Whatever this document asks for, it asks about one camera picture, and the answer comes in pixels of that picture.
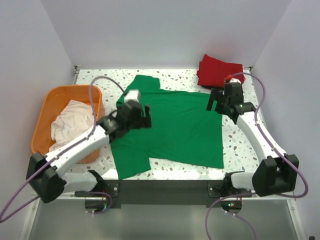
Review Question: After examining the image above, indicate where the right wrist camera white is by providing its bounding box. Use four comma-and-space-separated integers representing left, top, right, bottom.
224, 75, 242, 85

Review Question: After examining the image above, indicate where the folded black t shirt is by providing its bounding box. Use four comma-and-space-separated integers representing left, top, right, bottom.
201, 85, 224, 91

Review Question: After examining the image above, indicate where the white t shirt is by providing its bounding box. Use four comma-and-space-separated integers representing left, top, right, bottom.
49, 100, 94, 152

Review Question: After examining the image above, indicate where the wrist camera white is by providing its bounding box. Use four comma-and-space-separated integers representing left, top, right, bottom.
124, 89, 141, 103
224, 75, 242, 85

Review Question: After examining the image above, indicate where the green t shirt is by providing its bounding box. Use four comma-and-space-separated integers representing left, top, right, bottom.
111, 75, 224, 180

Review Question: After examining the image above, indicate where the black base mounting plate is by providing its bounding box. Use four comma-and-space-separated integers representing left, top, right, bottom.
74, 178, 253, 210

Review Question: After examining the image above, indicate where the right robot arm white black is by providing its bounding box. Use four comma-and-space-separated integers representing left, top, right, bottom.
206, 82, 299, 197

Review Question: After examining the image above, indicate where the aluminium rail frame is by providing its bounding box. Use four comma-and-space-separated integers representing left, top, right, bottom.
20, 196, 307, 240

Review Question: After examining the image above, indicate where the folded red t shirt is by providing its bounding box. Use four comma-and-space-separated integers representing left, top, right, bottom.
196, 54, 243, 87

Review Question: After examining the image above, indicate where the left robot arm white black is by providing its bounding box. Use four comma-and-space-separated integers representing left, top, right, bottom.
26, 100, 152, 203

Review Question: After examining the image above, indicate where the orange plastic basket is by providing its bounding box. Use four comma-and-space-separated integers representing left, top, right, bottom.
31, 85, 105, 164

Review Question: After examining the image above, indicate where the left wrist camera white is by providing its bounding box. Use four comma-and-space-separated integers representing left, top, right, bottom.
124, 89, 141, 103

